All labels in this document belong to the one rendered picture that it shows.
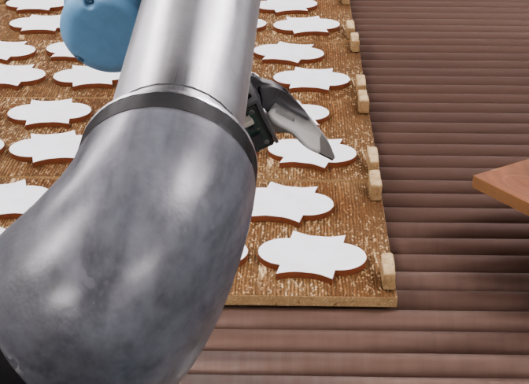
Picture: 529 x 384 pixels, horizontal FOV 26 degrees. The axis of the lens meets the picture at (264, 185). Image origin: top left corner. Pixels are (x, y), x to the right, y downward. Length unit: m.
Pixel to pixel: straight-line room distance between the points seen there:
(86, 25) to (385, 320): 0.69
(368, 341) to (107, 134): 0.87
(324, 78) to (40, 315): 1.68
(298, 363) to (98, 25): 0.60
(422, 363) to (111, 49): 0.63
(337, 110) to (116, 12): 1.21
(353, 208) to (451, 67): 0.76
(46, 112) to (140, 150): 1.49
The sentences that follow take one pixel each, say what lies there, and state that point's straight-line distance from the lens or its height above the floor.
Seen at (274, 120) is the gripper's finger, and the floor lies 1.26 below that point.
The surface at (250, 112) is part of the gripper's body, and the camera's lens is 1.05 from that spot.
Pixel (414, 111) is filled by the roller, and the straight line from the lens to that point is 2.13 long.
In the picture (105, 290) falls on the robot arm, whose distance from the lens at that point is 0.53.
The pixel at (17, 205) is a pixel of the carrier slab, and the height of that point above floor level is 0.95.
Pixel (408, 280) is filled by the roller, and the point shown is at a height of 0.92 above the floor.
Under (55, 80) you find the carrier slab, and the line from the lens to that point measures 2.21.
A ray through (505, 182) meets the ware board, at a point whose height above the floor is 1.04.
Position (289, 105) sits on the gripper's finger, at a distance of 1.12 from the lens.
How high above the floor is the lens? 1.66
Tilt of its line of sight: 25 degrees down
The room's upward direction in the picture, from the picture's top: straight up
